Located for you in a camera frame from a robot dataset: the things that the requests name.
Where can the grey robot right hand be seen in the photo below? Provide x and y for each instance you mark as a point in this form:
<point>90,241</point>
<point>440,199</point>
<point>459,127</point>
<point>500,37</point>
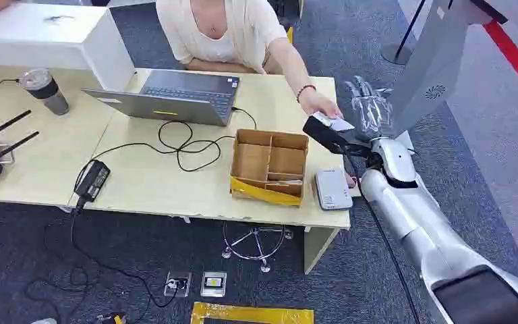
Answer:
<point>373,116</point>

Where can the person's left hand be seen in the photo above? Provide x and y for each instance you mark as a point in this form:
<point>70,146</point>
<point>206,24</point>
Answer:
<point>319,103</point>

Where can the white card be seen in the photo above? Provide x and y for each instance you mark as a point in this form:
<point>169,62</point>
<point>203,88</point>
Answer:
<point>342,125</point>

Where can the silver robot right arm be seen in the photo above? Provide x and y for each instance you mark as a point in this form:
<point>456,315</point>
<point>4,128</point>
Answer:
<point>424,223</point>

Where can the yellow chair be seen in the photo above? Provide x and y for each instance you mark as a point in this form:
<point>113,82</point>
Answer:
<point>290,35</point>

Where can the grey panel with fan logo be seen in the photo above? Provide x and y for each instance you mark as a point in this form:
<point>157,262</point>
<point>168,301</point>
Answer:
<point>433,62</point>

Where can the cardboard box with dividers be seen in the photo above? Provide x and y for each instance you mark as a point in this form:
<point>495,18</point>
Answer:
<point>269,167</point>

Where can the black stanchion pole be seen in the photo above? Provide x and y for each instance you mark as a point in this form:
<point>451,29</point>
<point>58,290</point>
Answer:
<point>402,38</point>

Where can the white card reader device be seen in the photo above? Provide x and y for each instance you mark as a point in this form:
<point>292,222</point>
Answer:
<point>332,190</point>

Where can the card inside cardboard box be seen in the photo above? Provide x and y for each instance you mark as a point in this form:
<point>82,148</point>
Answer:
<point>286,182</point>

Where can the person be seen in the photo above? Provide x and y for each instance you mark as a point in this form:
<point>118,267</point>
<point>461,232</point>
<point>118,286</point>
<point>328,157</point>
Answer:
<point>223,31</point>

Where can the grey laptop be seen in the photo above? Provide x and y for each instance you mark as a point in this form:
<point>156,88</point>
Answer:
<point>183,96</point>

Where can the desk leg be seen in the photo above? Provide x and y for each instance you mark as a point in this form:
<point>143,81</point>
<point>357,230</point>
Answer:
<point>317,248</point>

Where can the red barrier belt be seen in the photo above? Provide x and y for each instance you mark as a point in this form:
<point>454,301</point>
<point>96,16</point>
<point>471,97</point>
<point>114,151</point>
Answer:
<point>516,60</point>

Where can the chrome chair base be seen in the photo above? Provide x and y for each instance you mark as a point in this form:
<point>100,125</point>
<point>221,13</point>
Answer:
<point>255,243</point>

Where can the floor socket plate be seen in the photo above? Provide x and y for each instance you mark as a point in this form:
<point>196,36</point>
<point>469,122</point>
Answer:
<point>214,284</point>

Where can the floor socket with plug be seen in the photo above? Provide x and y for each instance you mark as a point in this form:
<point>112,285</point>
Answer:
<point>177,284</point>

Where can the black laptop power adapter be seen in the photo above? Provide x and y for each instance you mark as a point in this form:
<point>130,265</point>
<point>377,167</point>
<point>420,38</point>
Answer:
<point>92,181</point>

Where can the white cabinet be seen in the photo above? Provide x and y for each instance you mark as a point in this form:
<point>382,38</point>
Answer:
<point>62,38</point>

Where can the grey tumbler with lid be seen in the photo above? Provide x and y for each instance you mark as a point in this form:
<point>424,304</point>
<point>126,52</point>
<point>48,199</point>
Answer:
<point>46,91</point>

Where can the yellow tape frame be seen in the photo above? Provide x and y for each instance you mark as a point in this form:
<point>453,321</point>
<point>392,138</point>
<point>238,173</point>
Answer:
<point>250,313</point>

